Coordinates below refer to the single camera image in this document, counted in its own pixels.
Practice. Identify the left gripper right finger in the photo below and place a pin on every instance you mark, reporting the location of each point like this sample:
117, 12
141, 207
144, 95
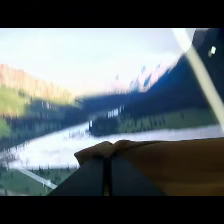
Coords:
130, 180

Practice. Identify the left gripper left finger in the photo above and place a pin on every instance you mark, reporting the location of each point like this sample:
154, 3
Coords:
87, 180

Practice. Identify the brown T-shirt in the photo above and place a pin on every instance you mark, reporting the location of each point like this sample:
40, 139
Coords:
180, 166

